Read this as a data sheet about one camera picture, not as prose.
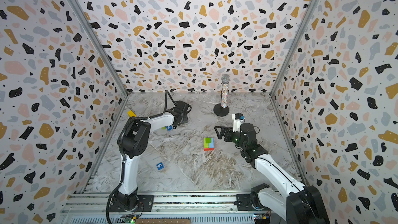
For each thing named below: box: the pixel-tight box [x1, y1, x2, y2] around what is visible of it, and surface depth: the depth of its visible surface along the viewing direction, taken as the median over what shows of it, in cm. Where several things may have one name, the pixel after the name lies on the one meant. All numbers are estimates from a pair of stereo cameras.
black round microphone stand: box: [213, 99, 230, 117], surface depth 112 cm
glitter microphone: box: [220, 73, 231, 109], surface depth 93 cm
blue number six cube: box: [155, 161, 164, 171], surface depth 87 cm
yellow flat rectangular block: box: [126, 109, 137, 118], surface depth 109 cm
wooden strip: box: [135, 218, 192, 224], surface depth 69 cm
